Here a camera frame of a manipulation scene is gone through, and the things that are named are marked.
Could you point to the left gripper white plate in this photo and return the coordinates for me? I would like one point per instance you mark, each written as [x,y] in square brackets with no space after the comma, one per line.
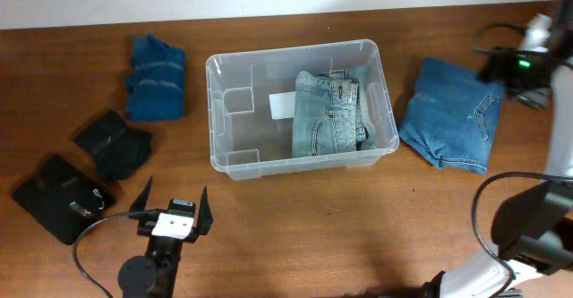
[204,219]

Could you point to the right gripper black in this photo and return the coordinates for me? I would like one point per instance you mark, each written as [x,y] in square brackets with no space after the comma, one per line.
[495,67]

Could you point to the medium blue jeans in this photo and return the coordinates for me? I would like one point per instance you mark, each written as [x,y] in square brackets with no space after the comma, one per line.
[452,117]

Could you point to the dark blue taped knit garment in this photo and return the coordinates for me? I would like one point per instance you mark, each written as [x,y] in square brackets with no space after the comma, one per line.
[157,85]

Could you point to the light washed jeans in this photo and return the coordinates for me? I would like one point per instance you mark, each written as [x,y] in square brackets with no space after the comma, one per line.
[331,115]

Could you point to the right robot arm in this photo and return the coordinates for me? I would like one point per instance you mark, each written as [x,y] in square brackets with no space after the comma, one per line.
[531,231]

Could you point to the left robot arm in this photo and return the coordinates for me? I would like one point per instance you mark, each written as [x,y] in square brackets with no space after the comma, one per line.
[153,273]

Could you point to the small black folded garment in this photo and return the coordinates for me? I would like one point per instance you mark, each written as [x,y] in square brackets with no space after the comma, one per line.
[117,149]

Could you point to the clear plastic storage bin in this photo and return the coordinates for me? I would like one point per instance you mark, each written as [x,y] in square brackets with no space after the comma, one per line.
[246,143]

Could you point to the large black folded garment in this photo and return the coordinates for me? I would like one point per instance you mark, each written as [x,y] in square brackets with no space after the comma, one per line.
[63,199]

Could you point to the white label in bin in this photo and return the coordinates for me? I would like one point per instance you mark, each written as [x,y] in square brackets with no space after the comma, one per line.
[282,105]

